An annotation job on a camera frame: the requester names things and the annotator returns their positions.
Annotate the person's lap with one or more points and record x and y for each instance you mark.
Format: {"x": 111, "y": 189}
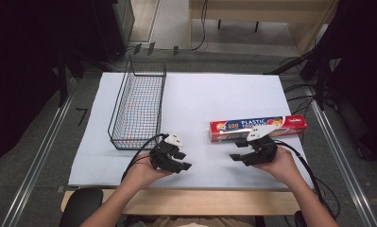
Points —
{"x": 192, "y": 222}

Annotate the black chair armrest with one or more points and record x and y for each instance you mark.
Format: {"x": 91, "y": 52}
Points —
{"x": 299, "y": 220}
{"x": 80, "y": 206}

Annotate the metal floor rail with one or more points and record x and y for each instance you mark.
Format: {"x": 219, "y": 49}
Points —
{"x": 35, "y": 170}
{"x": 343, "y": 164}

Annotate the wooden table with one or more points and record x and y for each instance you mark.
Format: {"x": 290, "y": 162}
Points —
{"x": 208, "y": 201}

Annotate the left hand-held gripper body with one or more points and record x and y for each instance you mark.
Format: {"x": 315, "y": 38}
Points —
{"x": 164, "y": 154}

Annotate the person's right hand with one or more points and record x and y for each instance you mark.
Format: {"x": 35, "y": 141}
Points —
{"x": 282, "y": 167}

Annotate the black curtain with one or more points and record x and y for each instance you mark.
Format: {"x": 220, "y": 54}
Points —
{"x": 362, "y": 63}
{"x": 22, "y": 69}

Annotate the wooden bench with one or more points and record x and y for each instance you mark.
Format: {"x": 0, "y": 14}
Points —
{"x": 255, "y": 9}

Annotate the black metal stand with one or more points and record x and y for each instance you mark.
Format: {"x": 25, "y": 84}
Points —
{"x": 63, "y": 78}
{"x": 321, "y": 72}

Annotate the person's left hand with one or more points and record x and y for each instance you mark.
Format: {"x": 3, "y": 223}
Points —
{"x": 142, "y": 173}

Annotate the red plastic wrap box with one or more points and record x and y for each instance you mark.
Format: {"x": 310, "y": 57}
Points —
{"x": 230, "y": 126}

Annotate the black computer tower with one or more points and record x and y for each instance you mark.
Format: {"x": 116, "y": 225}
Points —
{"x": 109, "y": 28}

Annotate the white table mat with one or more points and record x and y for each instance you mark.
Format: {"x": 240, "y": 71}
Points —
{"x": 195, "y": 101}

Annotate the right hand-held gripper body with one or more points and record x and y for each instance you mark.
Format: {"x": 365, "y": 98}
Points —
{"x": 263, "y": 149}

